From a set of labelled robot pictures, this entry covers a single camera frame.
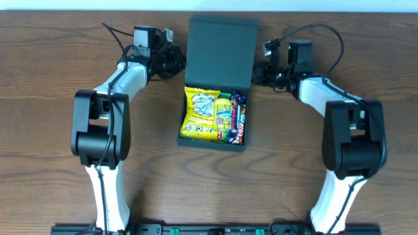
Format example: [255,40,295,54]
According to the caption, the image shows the green red KitKat Milo bar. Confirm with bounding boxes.
[232,104,246,145]

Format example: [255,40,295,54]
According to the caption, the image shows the yellow Mentos gum bottle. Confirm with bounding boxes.
[214,98,232,131]

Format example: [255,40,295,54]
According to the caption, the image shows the blue Oreo cookie pack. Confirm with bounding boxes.
[227,137,235,144]

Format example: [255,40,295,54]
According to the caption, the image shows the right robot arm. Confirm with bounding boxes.
[253,39,387,234]

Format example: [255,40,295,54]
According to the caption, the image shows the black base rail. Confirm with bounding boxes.
[50,223,382,235]

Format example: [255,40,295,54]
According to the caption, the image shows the yellow Hacks candy bag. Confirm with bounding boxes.
[180,87,221,141]

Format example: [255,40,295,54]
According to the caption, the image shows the purple Dairy Milk bar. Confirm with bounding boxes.
[229,92,241,138]

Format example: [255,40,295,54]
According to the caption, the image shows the green Haribo gummy bag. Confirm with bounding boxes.
[218,93,231,141]

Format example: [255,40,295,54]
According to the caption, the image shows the dark green box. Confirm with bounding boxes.
[176,14,260,153]

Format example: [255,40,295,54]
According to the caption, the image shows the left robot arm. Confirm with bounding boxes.
[71,25,185,234]

